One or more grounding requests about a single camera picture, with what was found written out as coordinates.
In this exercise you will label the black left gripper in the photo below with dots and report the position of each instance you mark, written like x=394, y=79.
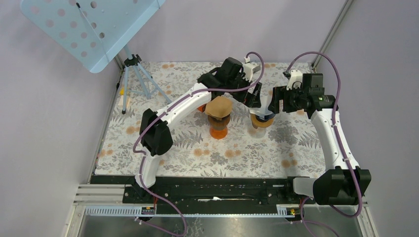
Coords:
x=251, y=99

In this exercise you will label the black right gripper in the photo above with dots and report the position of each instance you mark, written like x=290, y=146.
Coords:
x=281, y=93

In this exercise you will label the white paper coffee filter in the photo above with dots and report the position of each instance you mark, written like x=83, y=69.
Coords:
x=263, y=113

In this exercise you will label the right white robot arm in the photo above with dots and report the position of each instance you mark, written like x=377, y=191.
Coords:
x=343, y=182

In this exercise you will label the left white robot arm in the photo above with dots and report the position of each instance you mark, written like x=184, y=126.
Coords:
x=155, y=131

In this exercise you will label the orange glass carafe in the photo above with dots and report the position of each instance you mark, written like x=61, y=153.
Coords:
x=218, y=132

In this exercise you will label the floral tablecloth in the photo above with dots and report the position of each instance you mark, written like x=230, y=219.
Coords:
x=289, y=147

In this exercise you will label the clear glass carafe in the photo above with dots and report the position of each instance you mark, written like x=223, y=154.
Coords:
x=256, y=132

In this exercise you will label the light blue music stand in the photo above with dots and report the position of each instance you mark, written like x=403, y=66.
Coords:
x=95, y=31

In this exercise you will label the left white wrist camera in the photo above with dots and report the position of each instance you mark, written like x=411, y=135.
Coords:
x=250, y=68

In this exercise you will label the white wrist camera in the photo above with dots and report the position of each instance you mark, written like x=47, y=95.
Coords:
x=295, y=79
x=250, y=68

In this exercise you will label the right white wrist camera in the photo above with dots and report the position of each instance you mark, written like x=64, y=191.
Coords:
x=295, y=79

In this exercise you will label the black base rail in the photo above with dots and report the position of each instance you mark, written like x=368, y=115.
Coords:
x=209, y=195

